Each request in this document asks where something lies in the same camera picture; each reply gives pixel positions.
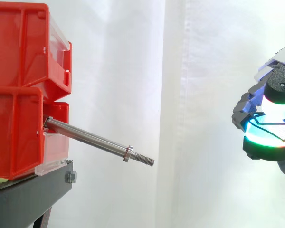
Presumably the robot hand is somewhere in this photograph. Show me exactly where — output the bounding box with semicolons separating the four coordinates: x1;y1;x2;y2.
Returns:
231;43;285;184

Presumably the thin dark loop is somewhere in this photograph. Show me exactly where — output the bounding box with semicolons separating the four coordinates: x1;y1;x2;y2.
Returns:
251;113;285;143

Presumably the metal rod with threaded end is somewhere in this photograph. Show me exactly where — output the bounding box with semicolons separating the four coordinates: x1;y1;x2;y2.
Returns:
43;116;155;168

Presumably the red bin holding rod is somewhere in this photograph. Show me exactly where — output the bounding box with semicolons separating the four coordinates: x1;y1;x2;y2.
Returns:
0;86;70;182

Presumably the black stand with green tape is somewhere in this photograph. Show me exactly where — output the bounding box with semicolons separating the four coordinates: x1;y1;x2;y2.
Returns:
0;159;78;228

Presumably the red bin with clear plate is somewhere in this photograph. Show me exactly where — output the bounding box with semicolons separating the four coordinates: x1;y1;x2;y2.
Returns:
0;3;73;101

